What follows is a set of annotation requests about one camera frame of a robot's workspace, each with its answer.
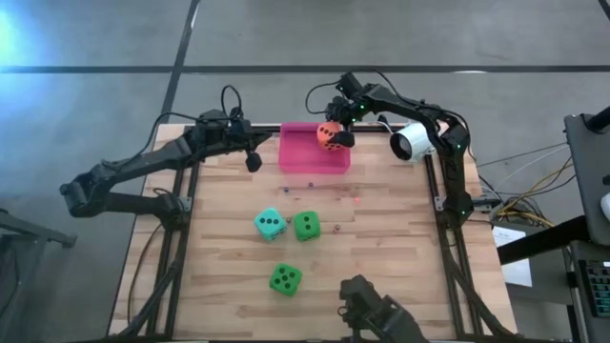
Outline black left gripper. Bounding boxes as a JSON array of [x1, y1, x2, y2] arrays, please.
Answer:
[[221, 116, 274, 173]]

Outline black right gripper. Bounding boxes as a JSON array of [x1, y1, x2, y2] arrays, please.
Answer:
[[325, 94, 368, 149]]

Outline orange foam die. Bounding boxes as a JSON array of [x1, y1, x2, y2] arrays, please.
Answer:
[[315, 121, 345, 152]]

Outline teal foam die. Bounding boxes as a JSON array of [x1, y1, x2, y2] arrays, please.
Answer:
[[253, 206, 289, 243]]

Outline green foam die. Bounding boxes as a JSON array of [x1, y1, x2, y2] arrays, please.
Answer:
[[269, 262, 304, 298], [292, 210, 322, 243]]

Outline pink plastic tray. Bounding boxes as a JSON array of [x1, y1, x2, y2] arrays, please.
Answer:
[[278, 121, 353, 175]]

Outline black metal beam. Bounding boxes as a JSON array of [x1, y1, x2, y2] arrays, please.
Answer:
[[498, 214, 590, 266]]

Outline white paper sheet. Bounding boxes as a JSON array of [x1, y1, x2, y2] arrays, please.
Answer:
[[492, 226, 534, 289]]

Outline grey metal stand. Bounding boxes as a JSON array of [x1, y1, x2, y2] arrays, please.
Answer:
[[0, 208, 78, 343]]

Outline dark grey cart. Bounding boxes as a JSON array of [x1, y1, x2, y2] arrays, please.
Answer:
[[564, 111, 610, 247]]

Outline black cart pole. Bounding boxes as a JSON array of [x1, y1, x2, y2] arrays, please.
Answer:
[[584, 105, 610, 133]]

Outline computer keyboard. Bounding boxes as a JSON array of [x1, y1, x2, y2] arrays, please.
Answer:
[[577, 259, 610, 319]]

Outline black aluminium table frame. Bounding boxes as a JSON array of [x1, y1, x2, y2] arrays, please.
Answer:
[[116, 123, 519, 342]]

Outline white spotlight cable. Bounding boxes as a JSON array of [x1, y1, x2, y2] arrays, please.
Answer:
[[366, 119, 396, 135]]

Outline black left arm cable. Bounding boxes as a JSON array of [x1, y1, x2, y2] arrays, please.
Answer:
[[137, 84, 244, 158]]

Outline white camera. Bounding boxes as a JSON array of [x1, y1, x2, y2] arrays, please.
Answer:
[[389, 121, 437, 164]]

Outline thin dark cable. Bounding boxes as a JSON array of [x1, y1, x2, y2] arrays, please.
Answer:
[[126, 188, 166, 325]]

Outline thin grey cables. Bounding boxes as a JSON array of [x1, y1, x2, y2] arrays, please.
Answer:
[[476, 141, 571, 169]]

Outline yellow cable bundle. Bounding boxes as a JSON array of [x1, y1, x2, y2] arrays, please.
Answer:
[[495, 156, 576, 229]]

